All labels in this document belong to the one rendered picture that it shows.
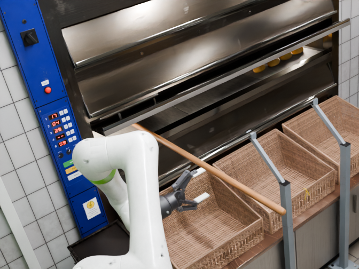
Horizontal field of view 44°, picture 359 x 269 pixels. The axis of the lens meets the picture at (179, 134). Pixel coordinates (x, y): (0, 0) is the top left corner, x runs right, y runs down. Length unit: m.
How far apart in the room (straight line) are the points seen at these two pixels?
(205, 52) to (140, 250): 1.43
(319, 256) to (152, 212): 1.81
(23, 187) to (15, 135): 0.26
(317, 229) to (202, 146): 0.84
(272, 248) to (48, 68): 1.50
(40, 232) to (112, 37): 1.02
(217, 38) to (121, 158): 1.28
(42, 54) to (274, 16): 1.44
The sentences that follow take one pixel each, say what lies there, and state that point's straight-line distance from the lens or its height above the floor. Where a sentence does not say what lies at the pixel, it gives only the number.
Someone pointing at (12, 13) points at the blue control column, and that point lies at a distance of 1.96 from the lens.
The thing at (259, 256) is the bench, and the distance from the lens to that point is 2.52.
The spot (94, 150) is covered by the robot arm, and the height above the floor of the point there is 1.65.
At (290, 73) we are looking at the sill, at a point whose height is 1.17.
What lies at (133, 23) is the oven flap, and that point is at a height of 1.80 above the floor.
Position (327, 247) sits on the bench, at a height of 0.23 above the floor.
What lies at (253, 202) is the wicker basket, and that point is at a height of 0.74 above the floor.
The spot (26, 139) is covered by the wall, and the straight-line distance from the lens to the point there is 2.12.
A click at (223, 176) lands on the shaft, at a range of 1.97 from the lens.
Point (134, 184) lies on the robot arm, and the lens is 1.38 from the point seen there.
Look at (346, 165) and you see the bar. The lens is 2.68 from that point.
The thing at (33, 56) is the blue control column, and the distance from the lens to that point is 2.00.
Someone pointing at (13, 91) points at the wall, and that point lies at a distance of 2.04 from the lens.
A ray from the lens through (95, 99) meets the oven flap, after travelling 2.18.
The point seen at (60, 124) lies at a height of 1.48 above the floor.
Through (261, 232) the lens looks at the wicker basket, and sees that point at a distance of 2.54.
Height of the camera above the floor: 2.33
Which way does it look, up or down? 29 degrees down
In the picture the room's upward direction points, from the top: 11 degrees counter-clockwise
